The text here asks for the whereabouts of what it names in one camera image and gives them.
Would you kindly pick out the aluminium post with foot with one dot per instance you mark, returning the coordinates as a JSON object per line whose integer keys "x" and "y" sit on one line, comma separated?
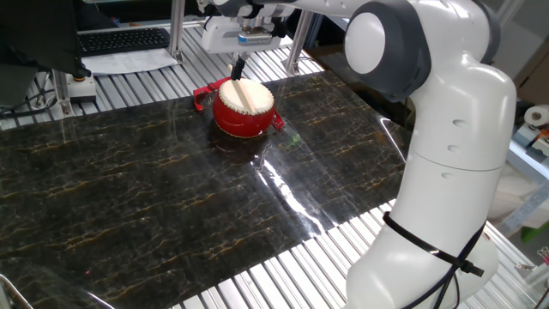
{"x": 300, "y": 43}

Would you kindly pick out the slanted aluminium post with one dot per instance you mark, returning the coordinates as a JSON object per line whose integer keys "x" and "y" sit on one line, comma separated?
{"x": 510, "y": 13}

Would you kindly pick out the short aluminium profile post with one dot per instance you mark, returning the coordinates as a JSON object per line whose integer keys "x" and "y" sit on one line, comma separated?
{"x": 62, "y": 92}

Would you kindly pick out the brown cardboard box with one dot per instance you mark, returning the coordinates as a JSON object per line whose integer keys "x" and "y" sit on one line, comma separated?
{"x": 536, "y": 81}

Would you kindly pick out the white toilet paper roll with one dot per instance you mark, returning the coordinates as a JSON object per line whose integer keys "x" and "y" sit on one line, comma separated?
{"x": 537, "y": 116}

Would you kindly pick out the tall aluminium profile post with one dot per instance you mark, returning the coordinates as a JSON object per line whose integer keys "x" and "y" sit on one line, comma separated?
{"x": 176, "y": 26}

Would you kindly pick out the black monitor screen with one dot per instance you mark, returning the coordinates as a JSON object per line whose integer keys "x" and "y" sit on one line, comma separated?
{"x": 34, "y": 30}

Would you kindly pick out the orange black device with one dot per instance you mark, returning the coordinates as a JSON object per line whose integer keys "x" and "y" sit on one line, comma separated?
{"x": 541, "y": 146}

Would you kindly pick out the green object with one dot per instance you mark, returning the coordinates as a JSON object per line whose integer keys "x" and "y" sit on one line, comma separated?
{"x": 536, "y": 232}

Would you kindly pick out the black keyboard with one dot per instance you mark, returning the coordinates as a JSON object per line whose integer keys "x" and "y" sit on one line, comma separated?
{"x": 124, "y": 40}

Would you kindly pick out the black marble pattern mat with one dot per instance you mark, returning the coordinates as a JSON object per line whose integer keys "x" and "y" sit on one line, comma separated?
{"x": 128, "y": 193}

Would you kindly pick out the silver camera with blue end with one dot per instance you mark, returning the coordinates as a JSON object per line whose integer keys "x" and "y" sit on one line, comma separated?
{"x": 255, "y": 39}

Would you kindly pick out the white emergency stop box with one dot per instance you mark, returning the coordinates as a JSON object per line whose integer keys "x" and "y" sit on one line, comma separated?
{"x": 81, "y": 90}

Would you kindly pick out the aluminium table leg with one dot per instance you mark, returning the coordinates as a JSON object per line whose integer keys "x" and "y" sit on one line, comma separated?
{"x": 525, "y": 208}

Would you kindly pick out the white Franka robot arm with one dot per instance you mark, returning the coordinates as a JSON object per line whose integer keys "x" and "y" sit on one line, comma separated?
{"x": 454, "y": 129}

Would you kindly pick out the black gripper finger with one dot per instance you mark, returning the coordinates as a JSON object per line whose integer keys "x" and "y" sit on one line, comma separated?
{"x": 241, "y": 65}
{"x": 234, "y": 73}

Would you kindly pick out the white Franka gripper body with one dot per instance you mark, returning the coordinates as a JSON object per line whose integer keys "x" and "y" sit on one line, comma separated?
{"x": 218, "y": 38}

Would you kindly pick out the white paper sheets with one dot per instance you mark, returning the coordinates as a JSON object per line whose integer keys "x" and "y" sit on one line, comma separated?
{"x": 128, "y": 62}

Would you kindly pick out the wooden drumstick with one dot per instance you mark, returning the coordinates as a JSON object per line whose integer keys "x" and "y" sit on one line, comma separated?
{"x": 246, "y": 101}

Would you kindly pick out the small grey white box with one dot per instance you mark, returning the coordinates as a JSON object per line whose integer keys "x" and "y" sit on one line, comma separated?
{"x": 525, "y": 135}

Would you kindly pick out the white side table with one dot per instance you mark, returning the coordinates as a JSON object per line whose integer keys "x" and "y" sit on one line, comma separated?
{"x": 527, "y": 165}

